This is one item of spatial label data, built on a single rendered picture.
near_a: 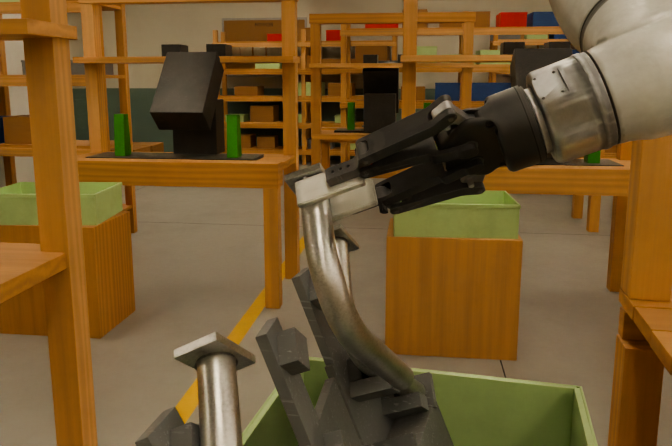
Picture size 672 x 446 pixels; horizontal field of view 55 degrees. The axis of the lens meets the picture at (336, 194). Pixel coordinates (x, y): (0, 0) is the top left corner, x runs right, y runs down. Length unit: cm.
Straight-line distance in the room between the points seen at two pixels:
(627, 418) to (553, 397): 79
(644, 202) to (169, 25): 1085
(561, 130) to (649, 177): 102
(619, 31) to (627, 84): 5
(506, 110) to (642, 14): 14
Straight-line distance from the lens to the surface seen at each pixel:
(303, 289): 79
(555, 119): 58
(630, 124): 60
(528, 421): 101
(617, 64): 59
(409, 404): 91
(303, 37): 1060
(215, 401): 50
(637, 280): 164
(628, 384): 173
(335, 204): 65
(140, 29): 1218
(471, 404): 100
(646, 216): 161
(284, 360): 62
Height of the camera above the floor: 138
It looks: 10 degrees down
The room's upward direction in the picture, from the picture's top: straight up
